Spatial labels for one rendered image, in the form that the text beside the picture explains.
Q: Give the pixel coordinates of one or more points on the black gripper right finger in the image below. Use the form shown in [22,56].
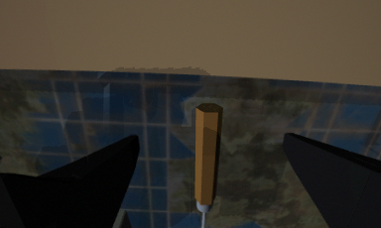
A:
[345,186]

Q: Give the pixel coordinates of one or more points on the tan floor panel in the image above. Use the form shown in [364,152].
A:
[336,41]

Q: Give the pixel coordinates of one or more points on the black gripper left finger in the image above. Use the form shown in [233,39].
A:
[87,193]

